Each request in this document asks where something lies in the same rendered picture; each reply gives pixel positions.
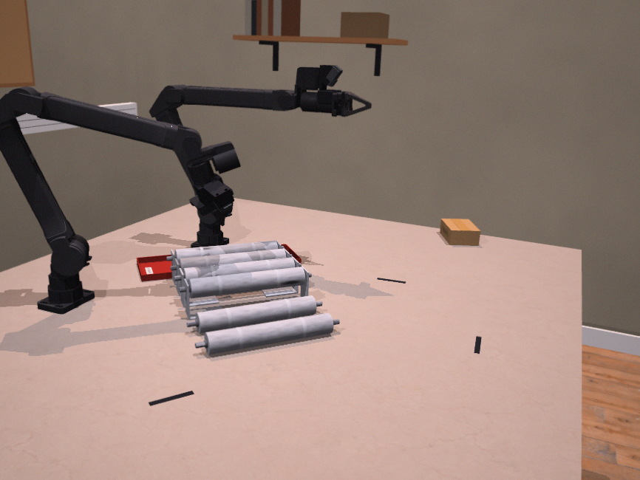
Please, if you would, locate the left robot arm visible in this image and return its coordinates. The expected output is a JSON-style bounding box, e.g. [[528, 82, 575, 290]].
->
[[149, 65, 343, 248]]

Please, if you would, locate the red scrap tray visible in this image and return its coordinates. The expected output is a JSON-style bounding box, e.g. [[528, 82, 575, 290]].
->
[[137, 244, 302, 281]]

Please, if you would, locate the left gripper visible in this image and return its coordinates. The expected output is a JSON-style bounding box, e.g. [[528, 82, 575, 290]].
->
[[316, 92, 372, 117]]

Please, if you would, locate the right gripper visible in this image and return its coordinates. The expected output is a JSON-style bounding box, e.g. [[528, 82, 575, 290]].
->
[[189, 182, 226, 226]]

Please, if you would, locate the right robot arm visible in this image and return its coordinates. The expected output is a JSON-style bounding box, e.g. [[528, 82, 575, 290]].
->
[[0, 86, 241, 315]]

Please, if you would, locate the brown cardboard box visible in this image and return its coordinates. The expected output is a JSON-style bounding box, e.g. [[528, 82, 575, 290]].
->
[[440, 219, 480, 246]]

